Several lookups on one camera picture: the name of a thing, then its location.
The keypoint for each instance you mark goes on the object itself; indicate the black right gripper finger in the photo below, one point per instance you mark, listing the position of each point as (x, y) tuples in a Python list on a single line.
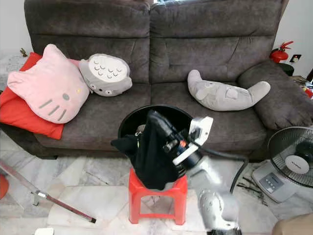
[(160, 124)]

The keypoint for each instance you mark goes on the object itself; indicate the black ribbed knit garment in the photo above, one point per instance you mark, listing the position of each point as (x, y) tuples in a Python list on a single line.
[(151, 164)]

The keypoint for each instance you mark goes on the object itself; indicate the black laundry bucket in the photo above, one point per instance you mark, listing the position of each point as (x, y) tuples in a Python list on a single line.
[(134, 115)]

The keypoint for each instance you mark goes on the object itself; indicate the grey curved plush pillow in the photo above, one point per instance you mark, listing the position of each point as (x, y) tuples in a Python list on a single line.
[(222, 95)]

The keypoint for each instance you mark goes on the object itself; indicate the red plastic stool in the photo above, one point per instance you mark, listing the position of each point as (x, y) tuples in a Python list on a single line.
[(137, 196)]

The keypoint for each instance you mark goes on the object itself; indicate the grey round totoro cushion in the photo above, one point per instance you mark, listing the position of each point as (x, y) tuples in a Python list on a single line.
[(105, 76)]

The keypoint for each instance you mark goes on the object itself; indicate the dark grey fabric sofa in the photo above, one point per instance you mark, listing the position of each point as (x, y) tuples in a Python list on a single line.
[(210, 46)]

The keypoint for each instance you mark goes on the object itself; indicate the grey floor fan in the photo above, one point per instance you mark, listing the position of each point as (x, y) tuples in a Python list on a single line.
[(291, 156)]

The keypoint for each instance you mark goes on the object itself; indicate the pink cat face cushion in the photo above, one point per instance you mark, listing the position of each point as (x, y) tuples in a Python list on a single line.
[(49, 85)]

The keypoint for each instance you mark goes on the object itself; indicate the orange plastic bucket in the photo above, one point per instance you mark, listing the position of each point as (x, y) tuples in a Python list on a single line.
[(3, 186)]

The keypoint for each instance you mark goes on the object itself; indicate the red cushion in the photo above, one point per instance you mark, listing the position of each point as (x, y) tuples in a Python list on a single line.
[(17, 110)]

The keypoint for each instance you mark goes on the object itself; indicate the silver metal clothes rack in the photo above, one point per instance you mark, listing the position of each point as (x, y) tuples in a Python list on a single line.
[(49, 198)]

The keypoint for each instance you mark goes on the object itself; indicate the red fire extinguisher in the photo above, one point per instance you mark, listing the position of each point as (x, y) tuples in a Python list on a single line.
[(279, 54)]

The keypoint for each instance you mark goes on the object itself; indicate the white lace covered table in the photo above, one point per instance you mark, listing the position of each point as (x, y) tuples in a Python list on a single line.
[(11, 66)]

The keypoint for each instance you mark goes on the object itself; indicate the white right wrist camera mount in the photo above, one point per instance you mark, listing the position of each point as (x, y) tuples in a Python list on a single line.
[(201, 128)]

